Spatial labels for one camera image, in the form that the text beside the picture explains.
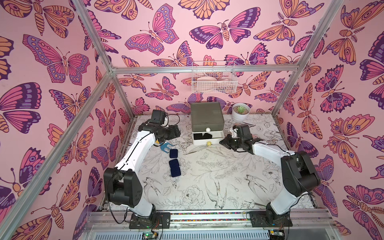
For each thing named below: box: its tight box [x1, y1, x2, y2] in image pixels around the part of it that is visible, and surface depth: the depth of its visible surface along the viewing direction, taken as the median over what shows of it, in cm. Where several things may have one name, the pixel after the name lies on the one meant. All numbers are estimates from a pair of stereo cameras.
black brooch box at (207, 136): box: [202, 133, 213, 139], surface depth 97 cm
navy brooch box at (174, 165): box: [169, 158, 181, 172], surface depth 94 cm
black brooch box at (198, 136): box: [193, 133, 205, 140], surface depth 94 cm
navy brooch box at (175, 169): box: [169, 163, 181, 178], surface depth 93 cm
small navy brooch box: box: [169, 149, 178, 159], surface depth 101 cm
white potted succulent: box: [231, 102, 251, 123], surface depth 111 cm
